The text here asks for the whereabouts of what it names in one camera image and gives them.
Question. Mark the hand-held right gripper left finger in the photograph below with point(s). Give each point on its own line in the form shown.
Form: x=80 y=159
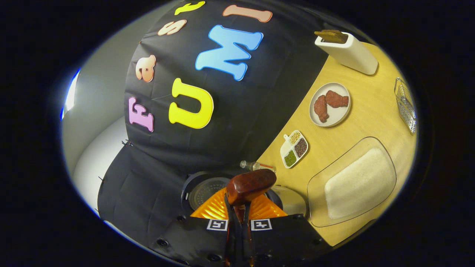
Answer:
x=232 y=241

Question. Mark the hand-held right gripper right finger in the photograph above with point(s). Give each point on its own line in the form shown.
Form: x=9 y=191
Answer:
x=249 y=241

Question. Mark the black rice cooker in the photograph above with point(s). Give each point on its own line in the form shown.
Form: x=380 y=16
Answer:
x=206 y=193

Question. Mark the brown wooden spoon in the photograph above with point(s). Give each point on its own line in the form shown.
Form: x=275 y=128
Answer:
x=250 y=185

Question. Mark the white rice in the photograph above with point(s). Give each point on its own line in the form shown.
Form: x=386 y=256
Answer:
x=358 y=185

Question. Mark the metal mesh chopstick holder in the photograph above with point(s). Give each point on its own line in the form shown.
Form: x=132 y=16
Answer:
x=405 y=105

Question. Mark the white box holder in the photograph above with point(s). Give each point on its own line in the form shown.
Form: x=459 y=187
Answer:
x=352 y=55

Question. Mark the small clear glass bottle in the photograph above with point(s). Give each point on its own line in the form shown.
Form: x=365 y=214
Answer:
x=256 y=166

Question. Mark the clear plastic container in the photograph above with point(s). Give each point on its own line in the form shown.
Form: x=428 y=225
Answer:
x=319 y=185

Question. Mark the white divided grain dish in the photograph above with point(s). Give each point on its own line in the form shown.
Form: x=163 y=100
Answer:
x=294 y=148

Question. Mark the black backdrop cloth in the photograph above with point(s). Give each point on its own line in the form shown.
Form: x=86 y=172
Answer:
x=259 y=96

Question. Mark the reddish brown meat piece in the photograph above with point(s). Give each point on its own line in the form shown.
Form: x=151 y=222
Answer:
x=337 y=99
x=321 y=108

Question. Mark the round white plate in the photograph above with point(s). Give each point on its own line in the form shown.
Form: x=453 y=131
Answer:
x=337 y=115

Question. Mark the brown wooden block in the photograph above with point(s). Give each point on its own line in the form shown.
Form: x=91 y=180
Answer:
x=331 y=36

